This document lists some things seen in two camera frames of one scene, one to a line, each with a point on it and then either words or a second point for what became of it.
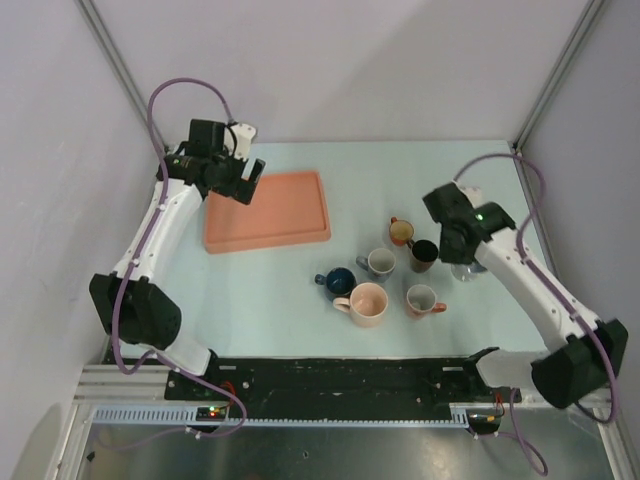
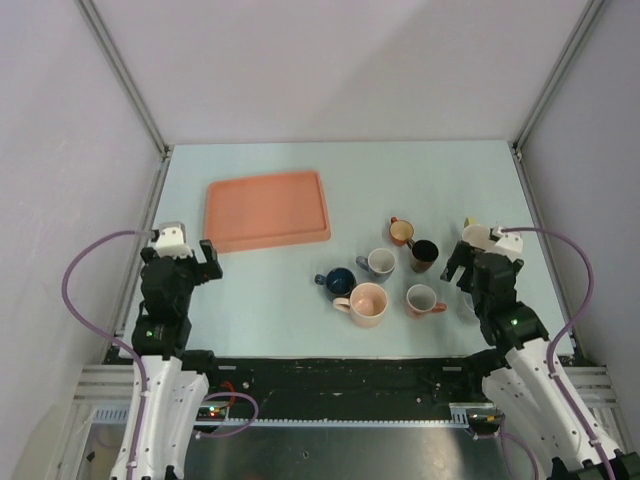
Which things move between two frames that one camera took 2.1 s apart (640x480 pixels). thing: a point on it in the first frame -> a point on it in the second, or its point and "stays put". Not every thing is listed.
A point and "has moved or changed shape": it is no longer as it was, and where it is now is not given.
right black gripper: x=450 y=257 -> x=462 y=255
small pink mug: x=421 y=302 stays put
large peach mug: x=367 y=305 stays put
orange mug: x=401 y=231 stays put
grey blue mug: x=379 y=264 stays put
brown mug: x=423 y=255 stays put
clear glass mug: x=467 y=272 has moved or changed shape
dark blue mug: x=339 y=282 stays put
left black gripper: x=241 y=189 -> x=212 y=270
